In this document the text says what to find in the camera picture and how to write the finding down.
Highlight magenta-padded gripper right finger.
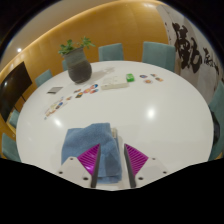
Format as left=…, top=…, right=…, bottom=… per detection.
left=123, top=143, right=171, bottom=189

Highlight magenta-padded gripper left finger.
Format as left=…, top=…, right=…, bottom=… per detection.
left=56, top=143, right=102, bottom=189

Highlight blue towel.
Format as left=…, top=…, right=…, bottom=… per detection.
left=60, top=122, right=123, bottom=184

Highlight colourful sticker sheet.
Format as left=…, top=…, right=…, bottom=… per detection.
left=43, top=96, right=68, bottom=120

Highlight white flat box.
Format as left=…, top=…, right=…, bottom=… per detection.
left=100, top=77, right=130, bottom=91

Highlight grey booklet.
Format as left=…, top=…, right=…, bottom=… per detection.
left=46, top=86, right=64, bottom=95

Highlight small green packet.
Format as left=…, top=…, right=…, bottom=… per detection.
left=125, top=73, right=136, bottom=83

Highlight grey pot with green plant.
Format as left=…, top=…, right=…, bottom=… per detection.
left=58, top=36, right=97, bottom=85

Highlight black flat screen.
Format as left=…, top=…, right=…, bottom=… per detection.
left=0, top=60, right=33, bottom=123

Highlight teal chairs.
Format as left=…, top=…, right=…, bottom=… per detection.
left=1, top=41, right=224, bottom=163

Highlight white calligraphy folding screen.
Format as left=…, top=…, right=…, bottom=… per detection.
left=156, top=3, right=224, bottom=98

